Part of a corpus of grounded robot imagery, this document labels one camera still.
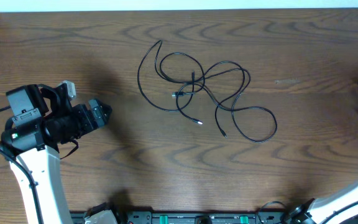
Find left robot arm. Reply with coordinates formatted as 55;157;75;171
0;80;112;223

